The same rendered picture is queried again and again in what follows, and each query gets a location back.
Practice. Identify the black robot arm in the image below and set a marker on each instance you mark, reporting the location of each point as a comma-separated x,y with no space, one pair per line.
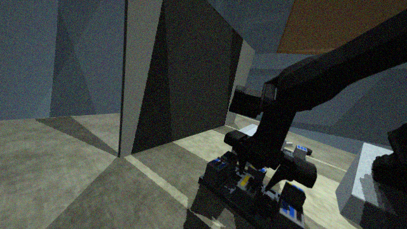
316,80

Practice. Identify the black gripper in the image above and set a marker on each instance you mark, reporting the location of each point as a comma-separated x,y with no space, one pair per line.
298,169

